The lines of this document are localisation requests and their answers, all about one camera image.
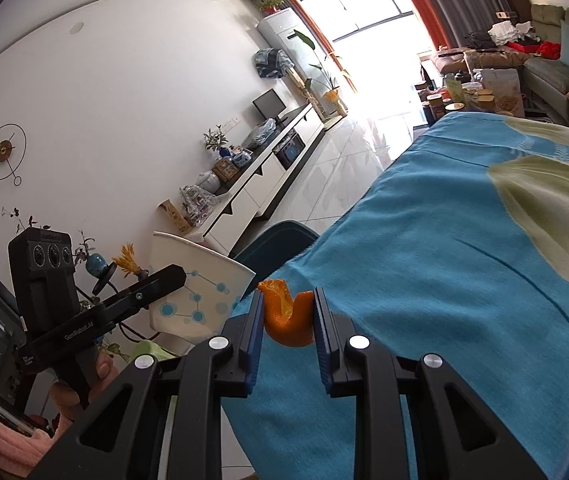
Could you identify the round wall clock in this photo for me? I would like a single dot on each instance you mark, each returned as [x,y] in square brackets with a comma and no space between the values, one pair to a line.
[3,151]

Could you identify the blue white porcelain jar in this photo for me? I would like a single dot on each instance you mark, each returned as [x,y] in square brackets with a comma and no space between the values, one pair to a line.
[242,156]

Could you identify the white TV cabinet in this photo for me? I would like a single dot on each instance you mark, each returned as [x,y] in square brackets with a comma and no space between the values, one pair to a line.
[264,180]

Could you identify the dark wooden cabinet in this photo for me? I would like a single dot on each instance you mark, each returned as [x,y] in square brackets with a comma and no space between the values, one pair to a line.
[517,2]

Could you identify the paper cup blue dot print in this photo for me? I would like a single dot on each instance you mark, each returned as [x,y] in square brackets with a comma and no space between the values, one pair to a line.
[199,270]

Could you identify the white standing air conditioner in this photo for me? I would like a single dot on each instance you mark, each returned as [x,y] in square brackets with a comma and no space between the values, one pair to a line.
[284,30]

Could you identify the green sofa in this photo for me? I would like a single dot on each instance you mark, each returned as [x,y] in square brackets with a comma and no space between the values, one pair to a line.
[549,75]

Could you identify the blue vase with plant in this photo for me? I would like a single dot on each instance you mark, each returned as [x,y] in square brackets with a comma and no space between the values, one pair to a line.
[95,265]

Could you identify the person's left hand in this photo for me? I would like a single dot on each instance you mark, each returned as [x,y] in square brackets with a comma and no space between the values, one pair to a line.
[107,370]

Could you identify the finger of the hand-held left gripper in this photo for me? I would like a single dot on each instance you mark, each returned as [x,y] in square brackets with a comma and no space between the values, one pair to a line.
[149,292]

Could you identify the vase with branches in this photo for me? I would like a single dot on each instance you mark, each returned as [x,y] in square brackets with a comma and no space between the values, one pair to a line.
[217,142]

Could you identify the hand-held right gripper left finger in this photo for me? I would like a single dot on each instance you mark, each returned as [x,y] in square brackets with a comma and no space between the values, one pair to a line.
[255,345]

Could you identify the blue printed table cloth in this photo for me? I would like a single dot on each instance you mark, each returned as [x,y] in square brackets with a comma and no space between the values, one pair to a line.
[439,285]

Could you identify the wall socket plate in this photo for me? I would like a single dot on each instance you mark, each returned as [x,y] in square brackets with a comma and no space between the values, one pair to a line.
[227,126]

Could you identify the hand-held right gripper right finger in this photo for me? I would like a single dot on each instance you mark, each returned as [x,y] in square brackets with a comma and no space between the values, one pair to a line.
[323,345]

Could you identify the recessed ceiling light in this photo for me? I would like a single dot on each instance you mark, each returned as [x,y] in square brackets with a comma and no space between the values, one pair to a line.
[77,28]

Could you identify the ship model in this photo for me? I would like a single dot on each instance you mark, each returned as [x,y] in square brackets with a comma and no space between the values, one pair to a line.
[198,205]

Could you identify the group of jars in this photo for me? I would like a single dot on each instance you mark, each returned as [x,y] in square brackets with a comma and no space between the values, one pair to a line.
[457,105]

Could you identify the tall leafy plant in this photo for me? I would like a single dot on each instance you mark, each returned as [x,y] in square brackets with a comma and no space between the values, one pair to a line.
[322,75]

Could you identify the glass coffee table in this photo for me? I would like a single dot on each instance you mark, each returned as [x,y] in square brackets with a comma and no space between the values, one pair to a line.
[427,110]

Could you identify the brown paper box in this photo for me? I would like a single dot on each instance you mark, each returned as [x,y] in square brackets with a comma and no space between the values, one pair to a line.
[174,215]

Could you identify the white ceramic jar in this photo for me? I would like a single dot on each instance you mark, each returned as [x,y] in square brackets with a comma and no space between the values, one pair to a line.
[208,182]

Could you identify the window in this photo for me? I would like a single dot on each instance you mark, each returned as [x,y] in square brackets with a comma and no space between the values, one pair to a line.
[359,0]

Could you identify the small potted plant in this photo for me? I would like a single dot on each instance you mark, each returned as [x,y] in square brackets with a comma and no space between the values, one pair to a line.
[269,5]

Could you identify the person's left forearm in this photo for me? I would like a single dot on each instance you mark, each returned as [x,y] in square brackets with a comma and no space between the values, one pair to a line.
[9,442]

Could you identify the teal trash bin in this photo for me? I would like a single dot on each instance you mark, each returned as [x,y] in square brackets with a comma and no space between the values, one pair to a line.
[274,250]

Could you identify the white clothes pile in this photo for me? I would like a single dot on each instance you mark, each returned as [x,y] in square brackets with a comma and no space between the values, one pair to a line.
[507,31]

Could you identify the orange peel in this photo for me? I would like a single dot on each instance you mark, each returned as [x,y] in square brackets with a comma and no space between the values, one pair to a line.
[284,325]

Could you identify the patterned paper bag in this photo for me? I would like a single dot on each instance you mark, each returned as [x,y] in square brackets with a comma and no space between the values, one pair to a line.
[502,91]

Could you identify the black monitor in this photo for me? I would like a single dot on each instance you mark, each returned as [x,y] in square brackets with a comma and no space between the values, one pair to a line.
[269,104]

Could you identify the yellow dried wheat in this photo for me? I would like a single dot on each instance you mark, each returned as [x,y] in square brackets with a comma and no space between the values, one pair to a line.
[127,262]

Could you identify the brown ottoman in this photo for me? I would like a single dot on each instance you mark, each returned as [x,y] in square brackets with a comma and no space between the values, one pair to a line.
[479,59]

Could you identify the clear plastic bag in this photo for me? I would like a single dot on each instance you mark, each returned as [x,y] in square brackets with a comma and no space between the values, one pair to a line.
[263,132]

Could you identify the red cloth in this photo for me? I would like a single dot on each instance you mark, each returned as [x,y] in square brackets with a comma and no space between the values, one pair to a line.
[539,49]

